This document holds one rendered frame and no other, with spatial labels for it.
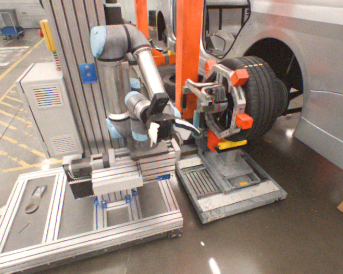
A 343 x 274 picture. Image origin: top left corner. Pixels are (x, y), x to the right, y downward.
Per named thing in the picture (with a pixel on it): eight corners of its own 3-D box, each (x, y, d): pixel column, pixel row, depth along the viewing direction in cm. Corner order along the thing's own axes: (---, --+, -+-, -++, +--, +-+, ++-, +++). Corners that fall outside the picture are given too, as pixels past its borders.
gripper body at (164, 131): (173, 141, 72) (157, 125, 81) (177, 117, 68) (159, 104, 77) (153, 145, 69) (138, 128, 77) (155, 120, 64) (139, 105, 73)
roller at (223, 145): (248, 144, 186) (250, 139, 183) (218, 151, 178) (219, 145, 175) (244, 141, 191) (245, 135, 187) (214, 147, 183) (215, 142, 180)
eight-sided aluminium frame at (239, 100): (236, 148, 165) (251, 79, 135) (228, 150, 164) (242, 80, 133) (205, 116, 208) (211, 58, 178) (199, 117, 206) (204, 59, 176)
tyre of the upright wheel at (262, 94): (223, 107, 223) (261, 153, 179) (202, 111, 217) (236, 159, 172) (240, 42, 178) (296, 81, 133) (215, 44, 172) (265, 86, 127)
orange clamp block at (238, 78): (243, 85, 146) (249, 77, 138) (232, 87, 144) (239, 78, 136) (239, 77, 148) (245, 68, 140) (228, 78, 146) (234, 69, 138)
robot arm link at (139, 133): (160, 136, 93) (159, 114, 86) (136, 144, 88) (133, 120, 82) (152, 128, 98) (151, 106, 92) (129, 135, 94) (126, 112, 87)
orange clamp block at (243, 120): (243, 122, 153) (251, 128, 146) (233, 123, 151) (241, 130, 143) (245, 112, 149) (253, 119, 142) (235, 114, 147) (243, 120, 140)
